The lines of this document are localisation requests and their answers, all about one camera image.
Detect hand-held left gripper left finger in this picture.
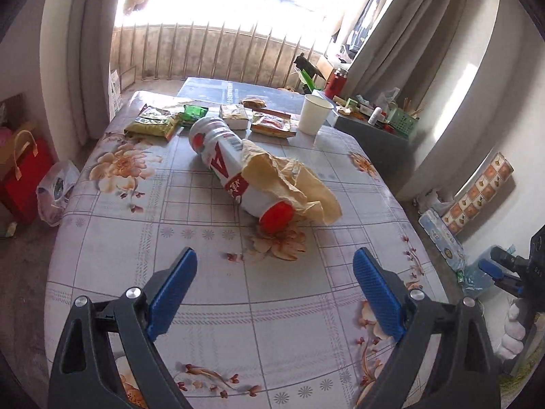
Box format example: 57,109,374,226
48,247,199,409

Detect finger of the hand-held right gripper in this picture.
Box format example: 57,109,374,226
478,259,525,298
489,245,529,272

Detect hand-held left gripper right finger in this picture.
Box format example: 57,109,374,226
353,247,503,409

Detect brown paper bag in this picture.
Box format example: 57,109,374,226
240,138,343,225

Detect white bottle with red cap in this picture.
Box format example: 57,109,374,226
188,116,295,234

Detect person's right hand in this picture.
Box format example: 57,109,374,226
496,298,529,361

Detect large clear water jug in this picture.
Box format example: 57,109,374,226
461,245,518,300

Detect white tissue roll pack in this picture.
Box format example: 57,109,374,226
418,209,468,271

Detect patterned paper roll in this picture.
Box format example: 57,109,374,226
443,152,514,235

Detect white plastic bag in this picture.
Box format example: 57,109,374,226
415,187,452,216

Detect dark grey cabinet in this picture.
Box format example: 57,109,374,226
333,108,426,180

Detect printed plastic bag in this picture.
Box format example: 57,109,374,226
36,161,81,227

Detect olive green snack packet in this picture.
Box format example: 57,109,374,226
124,106,182,140

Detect green plastic basket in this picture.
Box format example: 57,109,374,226
387,104,421,137

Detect red gift bag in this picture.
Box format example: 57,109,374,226
0,130,56,224

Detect bright green snack packet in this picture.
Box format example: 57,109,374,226
181,105,208,127

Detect small white box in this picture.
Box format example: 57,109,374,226
219,103,252,131

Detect white paper cup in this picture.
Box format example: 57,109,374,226
297,94,336,136

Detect clear plastic bag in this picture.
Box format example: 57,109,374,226
375,87,401,113

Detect red orange snack packet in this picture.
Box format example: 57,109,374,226
250,108,297,139

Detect white paper bag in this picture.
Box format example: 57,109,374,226
108,68,125,113

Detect red thermos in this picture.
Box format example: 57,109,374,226
324,67,348,100

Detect black device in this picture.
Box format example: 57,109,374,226
294,53,324,79

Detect balcony metal railing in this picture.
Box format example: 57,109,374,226
111,21,333,87

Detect grey curtain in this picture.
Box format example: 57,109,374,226
68,0,128,137
341,0,469,109

